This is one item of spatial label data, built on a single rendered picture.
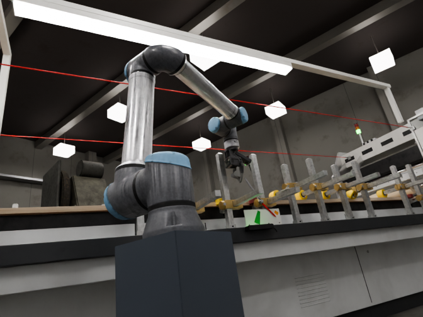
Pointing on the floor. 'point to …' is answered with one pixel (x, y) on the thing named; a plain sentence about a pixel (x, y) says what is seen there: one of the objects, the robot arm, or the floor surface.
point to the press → (74, 185)
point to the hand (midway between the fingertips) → (241, 180)
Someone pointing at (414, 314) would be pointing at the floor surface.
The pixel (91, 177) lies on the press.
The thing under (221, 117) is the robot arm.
